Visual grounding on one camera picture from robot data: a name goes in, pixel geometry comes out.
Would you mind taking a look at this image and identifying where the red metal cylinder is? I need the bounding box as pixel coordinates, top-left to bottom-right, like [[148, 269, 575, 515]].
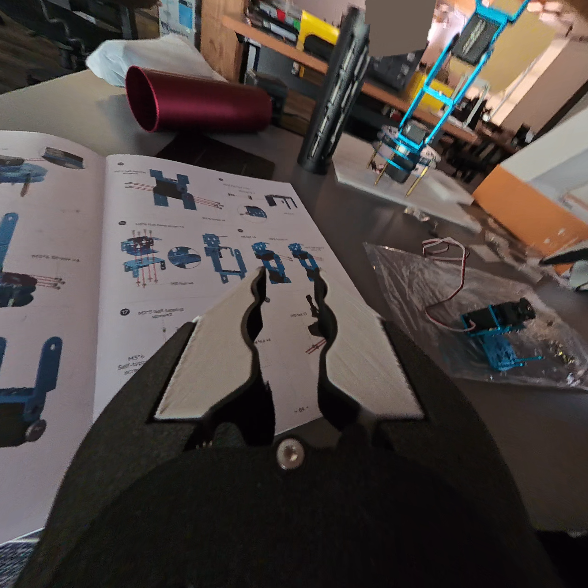
[[125, 65, 273, 134]]

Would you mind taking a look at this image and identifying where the clear plastic bag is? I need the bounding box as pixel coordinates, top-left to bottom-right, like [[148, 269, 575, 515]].
[[363, 241, 588, 391]]

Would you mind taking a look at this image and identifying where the white foam sheet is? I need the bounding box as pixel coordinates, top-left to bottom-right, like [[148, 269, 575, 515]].
[[333, 133, 483, 230]]

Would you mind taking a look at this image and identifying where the black cylindrical tool holder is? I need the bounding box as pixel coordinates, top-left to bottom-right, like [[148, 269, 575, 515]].
[[298, 7, 370, 174]]

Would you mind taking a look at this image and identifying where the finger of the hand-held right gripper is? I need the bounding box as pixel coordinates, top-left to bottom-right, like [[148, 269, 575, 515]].
[[538, 246, 588, 292]]

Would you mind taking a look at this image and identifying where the blue white carton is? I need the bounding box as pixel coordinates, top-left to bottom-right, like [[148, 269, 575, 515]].
[[160, 0, 199, 36]]

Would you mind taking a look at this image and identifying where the black servo with blue bracket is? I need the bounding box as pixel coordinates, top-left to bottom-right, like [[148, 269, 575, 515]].
[[461, 298, 545, 373]]

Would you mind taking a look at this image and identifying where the open instruction manual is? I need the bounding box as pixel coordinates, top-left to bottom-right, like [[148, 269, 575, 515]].
[[0, 130, 382, 545]]

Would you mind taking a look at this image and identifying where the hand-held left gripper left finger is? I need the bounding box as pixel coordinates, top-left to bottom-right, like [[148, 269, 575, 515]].
[[153, 266, 277, 450]]

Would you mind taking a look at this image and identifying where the orange cardboard box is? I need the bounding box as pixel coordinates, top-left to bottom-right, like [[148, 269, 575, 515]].
[[473, 106, 588, 276]]

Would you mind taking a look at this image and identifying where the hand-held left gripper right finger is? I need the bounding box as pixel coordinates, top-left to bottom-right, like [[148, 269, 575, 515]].
[[305, 271, 425, 444]]

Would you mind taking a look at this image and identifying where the wooden workbench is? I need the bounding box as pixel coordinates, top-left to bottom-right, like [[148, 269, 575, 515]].
[[223, 14, 478, 138]]

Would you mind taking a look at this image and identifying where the yellow case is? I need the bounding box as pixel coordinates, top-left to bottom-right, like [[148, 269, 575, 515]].
[[296, 10, 341, 52]]

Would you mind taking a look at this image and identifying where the grey desk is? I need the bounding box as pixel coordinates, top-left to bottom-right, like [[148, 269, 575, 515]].
[[0, 69, 588, 538]]

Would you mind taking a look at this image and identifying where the wooden post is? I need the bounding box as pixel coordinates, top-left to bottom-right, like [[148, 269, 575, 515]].
[[200, 0, 246, 83]]

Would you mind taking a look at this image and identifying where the white crumpled plastic bag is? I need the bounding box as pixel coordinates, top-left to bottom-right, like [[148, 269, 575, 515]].
[[86, 37, 230, 88]]

